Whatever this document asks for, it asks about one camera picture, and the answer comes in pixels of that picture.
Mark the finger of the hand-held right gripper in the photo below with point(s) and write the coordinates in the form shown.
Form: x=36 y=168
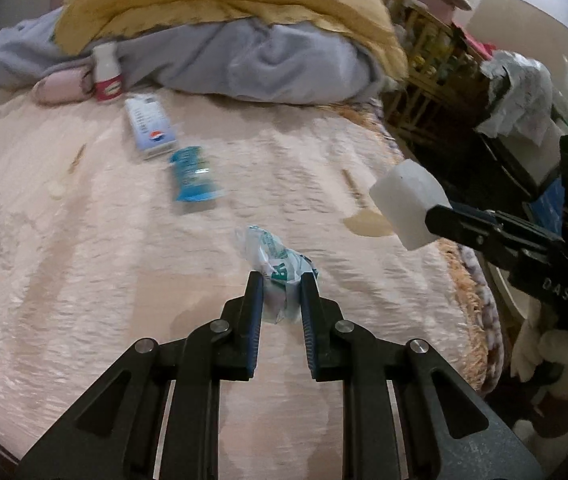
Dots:
x=484 y=232

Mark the white green wrapper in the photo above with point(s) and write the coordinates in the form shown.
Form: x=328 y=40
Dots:
x=276 y=260

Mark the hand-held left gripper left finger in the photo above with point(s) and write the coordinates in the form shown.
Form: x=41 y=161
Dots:
x=256 y=312

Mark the blue snack packet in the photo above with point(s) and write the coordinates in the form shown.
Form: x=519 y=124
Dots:
x=193 y=175

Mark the white bottle red label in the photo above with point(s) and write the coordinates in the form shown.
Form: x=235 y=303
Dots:
x=107 y=77

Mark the white blue carton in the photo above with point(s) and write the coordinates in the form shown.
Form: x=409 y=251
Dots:
x=149 y=125

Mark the large printed white plastic bag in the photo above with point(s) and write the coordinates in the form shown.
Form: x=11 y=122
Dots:
x=524 y=95

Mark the wooden crib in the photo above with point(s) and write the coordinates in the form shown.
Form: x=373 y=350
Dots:
x=434 y=60

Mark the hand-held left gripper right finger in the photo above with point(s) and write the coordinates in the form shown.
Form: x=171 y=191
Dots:
x=309 y=315

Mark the grey cloth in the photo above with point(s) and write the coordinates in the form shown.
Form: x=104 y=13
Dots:
x=274 y=65

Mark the white foam block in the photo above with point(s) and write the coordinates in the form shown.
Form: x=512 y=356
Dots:
x=409 y=200

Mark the grey storage box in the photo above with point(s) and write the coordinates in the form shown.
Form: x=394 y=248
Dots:
x=546 y=155

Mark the blue tissue pack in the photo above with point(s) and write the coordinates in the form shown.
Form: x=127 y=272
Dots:
x=549 y=202

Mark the pink bed blanket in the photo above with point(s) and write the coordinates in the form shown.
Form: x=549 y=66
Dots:
x=113 y=285

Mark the wooden spoon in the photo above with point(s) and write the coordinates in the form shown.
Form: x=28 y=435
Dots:
x=369 y=224

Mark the pink slipper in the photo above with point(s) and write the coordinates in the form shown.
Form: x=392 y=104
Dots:
x=61 y=87

